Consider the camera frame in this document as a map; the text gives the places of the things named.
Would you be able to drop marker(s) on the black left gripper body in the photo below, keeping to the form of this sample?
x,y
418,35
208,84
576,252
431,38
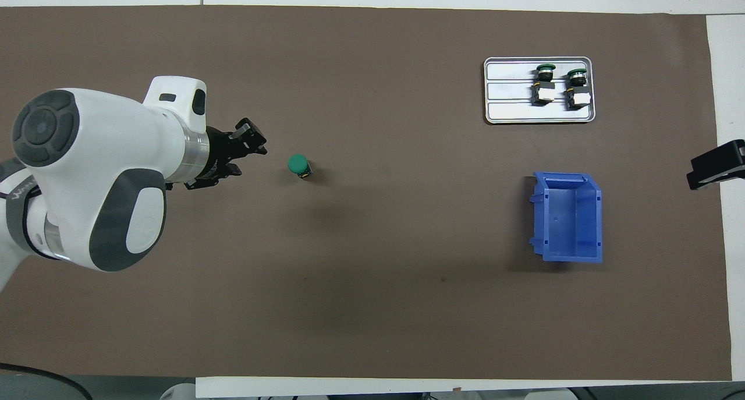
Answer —
x,y
221,155

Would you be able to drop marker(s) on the green push button switch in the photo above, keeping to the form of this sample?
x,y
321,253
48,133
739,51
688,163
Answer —
x,y
298,163
544,88
578,91

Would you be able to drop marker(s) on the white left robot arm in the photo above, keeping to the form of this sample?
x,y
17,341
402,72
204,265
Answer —
x,y
105,149

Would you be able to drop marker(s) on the blue plastic bin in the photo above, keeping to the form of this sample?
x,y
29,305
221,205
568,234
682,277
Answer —
x,y
561,219

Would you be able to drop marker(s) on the brown table mat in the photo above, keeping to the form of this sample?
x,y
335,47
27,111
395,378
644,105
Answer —
x,y
407,272

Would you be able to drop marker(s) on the silver metal tray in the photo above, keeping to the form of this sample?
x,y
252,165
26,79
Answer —
x,y
512,113

